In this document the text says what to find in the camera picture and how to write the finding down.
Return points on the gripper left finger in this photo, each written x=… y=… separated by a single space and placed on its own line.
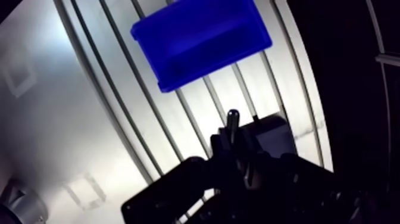
x=175 y=187

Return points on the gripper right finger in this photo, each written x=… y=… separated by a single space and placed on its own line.
x=300 y=187

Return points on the blue bin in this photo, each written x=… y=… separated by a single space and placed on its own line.
x=200 y=40

